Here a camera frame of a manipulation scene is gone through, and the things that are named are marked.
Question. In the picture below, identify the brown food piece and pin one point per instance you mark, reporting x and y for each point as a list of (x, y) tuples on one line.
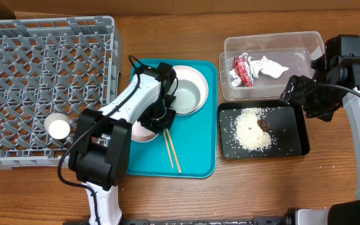
[(263, 124)]

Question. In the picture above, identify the large pink plate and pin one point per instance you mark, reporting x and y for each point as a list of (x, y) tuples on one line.
[(191, 74)]

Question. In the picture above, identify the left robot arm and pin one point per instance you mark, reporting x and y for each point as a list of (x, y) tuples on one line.
[(98, 157)]

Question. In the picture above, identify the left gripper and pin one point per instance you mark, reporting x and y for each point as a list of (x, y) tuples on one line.
[(158, 127)]

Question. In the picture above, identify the small pink bowl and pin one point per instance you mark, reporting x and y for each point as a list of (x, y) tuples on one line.
[(141, 134)]

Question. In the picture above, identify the white paper cup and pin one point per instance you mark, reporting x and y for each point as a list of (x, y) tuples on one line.
[(57, 125)]

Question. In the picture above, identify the grey bowl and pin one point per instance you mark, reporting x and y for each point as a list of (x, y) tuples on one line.
[(187, 96)]

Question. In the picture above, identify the clear plastic bin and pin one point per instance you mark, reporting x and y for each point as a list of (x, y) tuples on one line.
[(295, 50)]

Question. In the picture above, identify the grey dishwasher rack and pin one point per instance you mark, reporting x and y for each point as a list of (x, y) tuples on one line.
[(58, 65)]

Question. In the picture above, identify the white napkin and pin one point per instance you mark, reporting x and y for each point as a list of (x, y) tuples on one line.
[(264, 65)]

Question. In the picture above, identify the teal plastic tray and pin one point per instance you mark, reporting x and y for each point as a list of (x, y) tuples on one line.
[(194, 136)]

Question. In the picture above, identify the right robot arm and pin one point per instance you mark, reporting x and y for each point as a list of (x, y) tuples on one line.
[(335, 84)]

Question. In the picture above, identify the white rice pile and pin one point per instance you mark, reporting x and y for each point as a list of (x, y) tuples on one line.
[(247, 132)]

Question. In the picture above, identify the red snack wrapper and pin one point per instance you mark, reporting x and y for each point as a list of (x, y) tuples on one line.
[(243, 70)]

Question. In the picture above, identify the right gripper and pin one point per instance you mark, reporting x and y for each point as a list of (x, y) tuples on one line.
[(300, 94)]

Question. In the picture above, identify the black waste tray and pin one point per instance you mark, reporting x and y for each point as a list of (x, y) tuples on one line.
[(287, 129)]

